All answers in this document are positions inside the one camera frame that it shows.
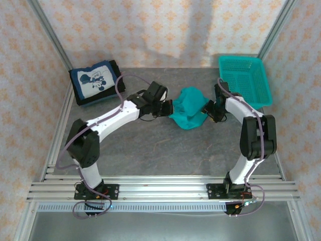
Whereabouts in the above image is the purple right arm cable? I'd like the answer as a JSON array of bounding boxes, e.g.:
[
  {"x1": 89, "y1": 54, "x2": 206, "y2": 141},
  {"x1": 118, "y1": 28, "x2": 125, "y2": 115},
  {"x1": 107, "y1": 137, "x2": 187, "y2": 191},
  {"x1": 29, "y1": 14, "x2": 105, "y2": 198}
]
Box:
[{"x1": 217, "y1": 77, "x2": 266, "y2": 218}]

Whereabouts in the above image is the aluminium cross rail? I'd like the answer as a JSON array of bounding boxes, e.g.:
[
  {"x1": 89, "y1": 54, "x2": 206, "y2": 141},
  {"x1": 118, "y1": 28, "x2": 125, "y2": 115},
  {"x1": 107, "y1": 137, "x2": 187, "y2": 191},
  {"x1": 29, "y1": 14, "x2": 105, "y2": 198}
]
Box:
[{"x1": 26, "y1": 175, "x2": 301, "y2": 202}]

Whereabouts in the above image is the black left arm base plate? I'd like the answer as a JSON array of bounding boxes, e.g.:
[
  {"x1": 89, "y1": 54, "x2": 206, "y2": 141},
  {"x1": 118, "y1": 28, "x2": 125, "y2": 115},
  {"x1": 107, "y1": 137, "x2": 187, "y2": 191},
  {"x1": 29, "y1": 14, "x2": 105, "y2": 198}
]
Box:
[{"x1": 73, "y1": 183, "x2": 119, "y2": 201}]

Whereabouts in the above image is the grey slotted cable duct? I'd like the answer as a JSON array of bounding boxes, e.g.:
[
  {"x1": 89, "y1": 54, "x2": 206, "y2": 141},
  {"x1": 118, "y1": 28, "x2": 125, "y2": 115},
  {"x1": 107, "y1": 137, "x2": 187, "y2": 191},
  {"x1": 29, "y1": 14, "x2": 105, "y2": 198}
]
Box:
[{"x1": 37, "y1": 202, "x2": 228, "y2": 213}]

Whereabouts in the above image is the teal t-shirt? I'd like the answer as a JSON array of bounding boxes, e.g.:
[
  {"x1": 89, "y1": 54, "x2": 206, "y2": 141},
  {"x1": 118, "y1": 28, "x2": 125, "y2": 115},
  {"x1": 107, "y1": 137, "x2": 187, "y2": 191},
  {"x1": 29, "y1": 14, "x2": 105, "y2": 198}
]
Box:
[{"x1": 168, "y1": 86, "x2": 210, "y2": 131}]

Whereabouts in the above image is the aluminium frame post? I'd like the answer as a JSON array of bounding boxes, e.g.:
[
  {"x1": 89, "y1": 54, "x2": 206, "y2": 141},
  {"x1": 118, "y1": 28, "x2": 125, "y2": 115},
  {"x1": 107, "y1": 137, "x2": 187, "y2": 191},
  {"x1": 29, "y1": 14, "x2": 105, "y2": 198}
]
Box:
[
  {"x1": 26, "y1": 0, "x2": 74, "y2": 71},
  {"x1": 256, "y1": 0, "x2": 299, "y2": 60}
]

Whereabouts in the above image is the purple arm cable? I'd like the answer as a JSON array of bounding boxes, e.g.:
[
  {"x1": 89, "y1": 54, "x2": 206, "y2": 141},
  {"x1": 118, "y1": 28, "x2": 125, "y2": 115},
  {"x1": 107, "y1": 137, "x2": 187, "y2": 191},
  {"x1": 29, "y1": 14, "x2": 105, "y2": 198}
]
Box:
[
  {"x1": 55, "y1": 73, "x2": 154, "y2": 219},
  {"x1": 217, "y1": 77, "x2": 266, "y2": 218}
]

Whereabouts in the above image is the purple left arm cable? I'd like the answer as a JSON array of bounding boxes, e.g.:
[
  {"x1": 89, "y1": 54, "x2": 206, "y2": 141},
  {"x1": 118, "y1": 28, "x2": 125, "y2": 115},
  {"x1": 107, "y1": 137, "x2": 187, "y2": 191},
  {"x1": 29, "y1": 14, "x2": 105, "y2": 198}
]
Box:
[{"x1": 55, "y1": 73, "x2": 154, "y2": 219}]

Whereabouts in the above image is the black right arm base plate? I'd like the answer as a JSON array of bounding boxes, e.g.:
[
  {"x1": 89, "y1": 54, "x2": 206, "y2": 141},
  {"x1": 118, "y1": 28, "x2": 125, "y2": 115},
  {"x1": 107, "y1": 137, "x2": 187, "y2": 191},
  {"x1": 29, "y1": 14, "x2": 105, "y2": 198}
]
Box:
[{"x1": 206, "y1": 183, "x2": 253, "y2": 201}]

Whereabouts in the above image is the teal plastic basket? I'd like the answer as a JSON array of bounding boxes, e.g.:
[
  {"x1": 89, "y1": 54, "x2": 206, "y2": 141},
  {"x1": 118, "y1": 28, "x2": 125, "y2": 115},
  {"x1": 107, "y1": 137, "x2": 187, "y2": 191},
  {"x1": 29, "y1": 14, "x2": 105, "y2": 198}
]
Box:
[{"x1": 217, "y1": 55, "x2": 274, "y2": 110}]

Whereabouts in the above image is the folded blue t-shirt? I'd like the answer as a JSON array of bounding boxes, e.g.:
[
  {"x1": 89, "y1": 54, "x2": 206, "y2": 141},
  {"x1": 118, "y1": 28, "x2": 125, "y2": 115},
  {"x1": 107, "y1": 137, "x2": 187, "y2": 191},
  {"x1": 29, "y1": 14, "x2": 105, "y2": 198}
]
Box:
[{"x1": 84, "y1": 93, "x2": 119, "y2": 108}]

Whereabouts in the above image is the folded black t-shirt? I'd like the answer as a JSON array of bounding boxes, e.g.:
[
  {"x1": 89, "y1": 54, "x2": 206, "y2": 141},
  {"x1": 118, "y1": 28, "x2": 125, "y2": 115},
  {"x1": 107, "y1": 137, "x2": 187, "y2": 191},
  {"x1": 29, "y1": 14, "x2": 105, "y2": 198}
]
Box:
[{"x1": 74, "y1": 59, "x2": 127, "y2": 107}]

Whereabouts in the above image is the grey metal panel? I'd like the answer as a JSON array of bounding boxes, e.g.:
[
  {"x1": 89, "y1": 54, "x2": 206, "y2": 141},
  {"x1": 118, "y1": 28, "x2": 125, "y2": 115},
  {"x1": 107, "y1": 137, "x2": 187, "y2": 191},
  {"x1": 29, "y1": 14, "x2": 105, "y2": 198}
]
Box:
[{"x1": 26, "y1": 211, "x2": 300, "y2": 241}]

